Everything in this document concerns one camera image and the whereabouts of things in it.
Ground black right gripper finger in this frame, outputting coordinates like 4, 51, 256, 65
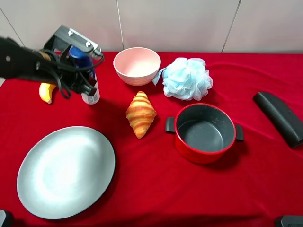
274, 215, 303, 227
0, 210, 14, 227

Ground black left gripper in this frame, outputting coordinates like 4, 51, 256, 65
44, 40, 97, 96

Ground blue and white bottle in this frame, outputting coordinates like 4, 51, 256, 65
69, 46, 101, 105

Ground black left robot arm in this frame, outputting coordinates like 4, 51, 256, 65
0, 37, 98, 99

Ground yellow banana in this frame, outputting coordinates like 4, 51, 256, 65
39, 83, 56, 104

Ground red velvet tablecloth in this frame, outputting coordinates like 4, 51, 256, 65
0, 52, 303, 227

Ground pink bowl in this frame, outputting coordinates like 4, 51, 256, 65
113, 47, 161, 86

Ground toy croissant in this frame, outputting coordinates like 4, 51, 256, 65
126, 91, 157, 139

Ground grey round plate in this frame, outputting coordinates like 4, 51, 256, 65
17, 126, 116, 220

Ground black glasses case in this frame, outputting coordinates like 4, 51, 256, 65
252, 91, 303, 148

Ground light blue bath loofah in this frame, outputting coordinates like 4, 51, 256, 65
152, 57, 213, 101

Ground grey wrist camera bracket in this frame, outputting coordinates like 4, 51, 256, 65
53, 25, 103, 60

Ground red pot with black handles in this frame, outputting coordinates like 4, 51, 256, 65
165, 103, 244, 164

